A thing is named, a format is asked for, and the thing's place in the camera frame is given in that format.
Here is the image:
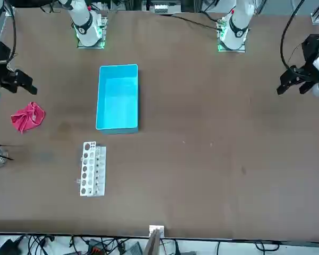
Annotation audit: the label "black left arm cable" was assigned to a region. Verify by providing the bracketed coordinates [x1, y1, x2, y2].
[280, 0, 307, 70]

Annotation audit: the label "black cable across table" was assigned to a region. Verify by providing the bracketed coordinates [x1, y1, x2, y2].
[158, 13, 222, 31]

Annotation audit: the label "black device red lights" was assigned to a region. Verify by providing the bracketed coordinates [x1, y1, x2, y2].
[87, 244, 104, 255]

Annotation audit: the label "black power adapter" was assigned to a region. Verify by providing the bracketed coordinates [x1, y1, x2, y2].
[0, 237, 24, 255]

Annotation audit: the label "black arm cable white tag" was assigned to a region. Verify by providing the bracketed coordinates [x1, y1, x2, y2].
[4, 6, 18, 71]

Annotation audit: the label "aluminium camera post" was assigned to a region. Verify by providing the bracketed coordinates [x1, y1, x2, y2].
[148, 225, 166, 255]

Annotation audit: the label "white test tube rack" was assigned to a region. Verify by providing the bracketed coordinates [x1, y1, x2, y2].
[74, 141, 107, 198]

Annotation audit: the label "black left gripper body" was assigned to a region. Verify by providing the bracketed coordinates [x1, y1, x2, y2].
[300, 33, 319, 77]

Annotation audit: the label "red cloth rag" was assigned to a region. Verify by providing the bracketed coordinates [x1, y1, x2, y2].
[11, 101, 46, 134]

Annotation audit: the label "blue plastic storage box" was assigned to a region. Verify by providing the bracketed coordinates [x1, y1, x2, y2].
[95, 63, 140, 135]

